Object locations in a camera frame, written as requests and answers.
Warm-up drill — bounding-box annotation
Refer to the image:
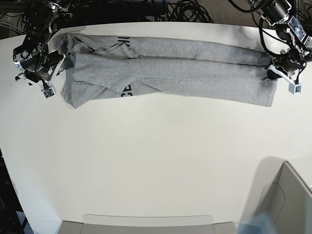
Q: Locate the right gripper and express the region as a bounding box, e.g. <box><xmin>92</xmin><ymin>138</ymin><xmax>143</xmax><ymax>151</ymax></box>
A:
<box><xmin>14</xmin><ymin>55</ymin><xmax>74</xmax><ymax>87</ymax></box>

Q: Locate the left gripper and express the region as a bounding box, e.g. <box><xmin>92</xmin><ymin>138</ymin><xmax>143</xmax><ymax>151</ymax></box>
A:
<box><xmin>265</xmin><ymin>57</ymin><xmax>305</xmax><ymax>84</ymax></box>

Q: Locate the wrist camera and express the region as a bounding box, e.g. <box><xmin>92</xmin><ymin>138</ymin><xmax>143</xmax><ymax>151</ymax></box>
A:
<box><xmin>41</xmin><ymin>87</ymin><xmax>56</xmax><ymax>99</ymax></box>
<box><xmin>289</xmin><ymin>83</ymin><xmax>302</xmax><ymax>95</ymax></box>

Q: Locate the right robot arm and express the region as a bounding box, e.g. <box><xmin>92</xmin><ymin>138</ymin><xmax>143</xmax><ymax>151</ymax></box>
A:
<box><xmin>13</xmin><ymin>0</ymin><xmax>73</xmax><ymax>90</ymax></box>

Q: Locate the black cable bundle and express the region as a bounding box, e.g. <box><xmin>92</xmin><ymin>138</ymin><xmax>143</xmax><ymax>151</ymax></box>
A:
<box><xmin>146</xmin><ymin>0</ymin><xmax>215</xmax><ymax>24</ymax></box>

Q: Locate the grey T-shirt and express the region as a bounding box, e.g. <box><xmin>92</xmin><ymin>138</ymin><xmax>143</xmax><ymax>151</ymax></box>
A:
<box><xmin>55</xmin><ymin>33</ymin><xmax>277</xmax><ymax>108</ymax></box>

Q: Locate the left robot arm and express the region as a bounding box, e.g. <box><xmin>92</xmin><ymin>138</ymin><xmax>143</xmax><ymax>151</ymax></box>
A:
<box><xmin>229</xmin><ymin>0</ymin><xmax>312</xmax><ymax>86</ymax></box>

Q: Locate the grey bin at right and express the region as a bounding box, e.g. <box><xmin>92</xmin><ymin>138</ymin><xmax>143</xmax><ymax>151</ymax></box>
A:
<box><xmin>255</xmin><ymin>161</ymin><xmax>312</xmax><ymax>234</ymax></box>

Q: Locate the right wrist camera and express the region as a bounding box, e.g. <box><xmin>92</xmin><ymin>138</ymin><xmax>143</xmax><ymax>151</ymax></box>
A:
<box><xmin>41</xmin><ymin>87</ymin><xmax>56</xmax><ymax>99</ymax></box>

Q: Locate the grey tray at bottom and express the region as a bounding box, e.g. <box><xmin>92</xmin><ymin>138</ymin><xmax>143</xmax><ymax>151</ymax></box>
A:
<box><xmin>58</xmin><ymin>214</ymin><xmax>237</xmax><ymax>234</ymax></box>

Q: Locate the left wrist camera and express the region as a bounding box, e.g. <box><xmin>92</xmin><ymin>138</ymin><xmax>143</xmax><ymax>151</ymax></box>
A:
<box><xmin>289</xmin><ymin>83</ymin><xmax>302</xmax><ymax>95</ymax></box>

